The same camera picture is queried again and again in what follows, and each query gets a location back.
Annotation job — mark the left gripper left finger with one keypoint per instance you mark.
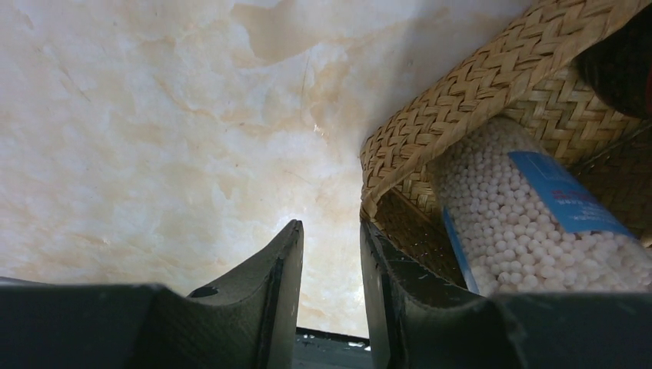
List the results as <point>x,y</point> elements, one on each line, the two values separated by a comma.
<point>244,319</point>

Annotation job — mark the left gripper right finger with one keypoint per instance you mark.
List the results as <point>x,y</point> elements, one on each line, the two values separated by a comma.
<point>418,320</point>

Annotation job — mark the silver lid jar blue label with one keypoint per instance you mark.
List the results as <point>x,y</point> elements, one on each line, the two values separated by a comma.
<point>518,221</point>

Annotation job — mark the woven bamboo divided tray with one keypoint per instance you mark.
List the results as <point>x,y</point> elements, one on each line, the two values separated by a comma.
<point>529,73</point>

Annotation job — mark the red lid sauce jar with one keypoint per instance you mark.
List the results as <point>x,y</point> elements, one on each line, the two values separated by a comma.
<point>618,68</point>

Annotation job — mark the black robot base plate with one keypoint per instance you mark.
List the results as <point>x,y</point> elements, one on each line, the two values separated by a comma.
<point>318,349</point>

